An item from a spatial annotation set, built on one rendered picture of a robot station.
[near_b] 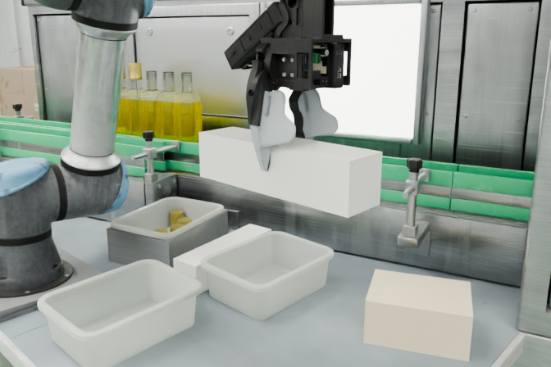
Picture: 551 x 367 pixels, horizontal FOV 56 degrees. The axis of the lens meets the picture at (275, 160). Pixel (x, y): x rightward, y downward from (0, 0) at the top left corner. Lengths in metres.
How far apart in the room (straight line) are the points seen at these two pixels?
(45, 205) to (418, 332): 0.70
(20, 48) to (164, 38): 5.54
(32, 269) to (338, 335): 0.58
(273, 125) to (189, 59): 0.98
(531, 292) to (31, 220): 0.89
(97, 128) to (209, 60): 0.54
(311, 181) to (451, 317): 0.38
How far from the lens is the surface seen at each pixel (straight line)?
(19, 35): 7.06
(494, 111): 1.27
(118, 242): 1.17
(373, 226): 1.15
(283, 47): 0.56
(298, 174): 0.57
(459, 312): 0.86
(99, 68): 1.00
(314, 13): 0.55
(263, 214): 1.26
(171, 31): 1.56
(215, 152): 0.66
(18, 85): 5.89
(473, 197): 1.11
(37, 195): 1.06
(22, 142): 1.67
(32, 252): 1.08
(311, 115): 0.63
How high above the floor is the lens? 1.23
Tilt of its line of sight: 13 degrees down
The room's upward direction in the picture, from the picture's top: straight up
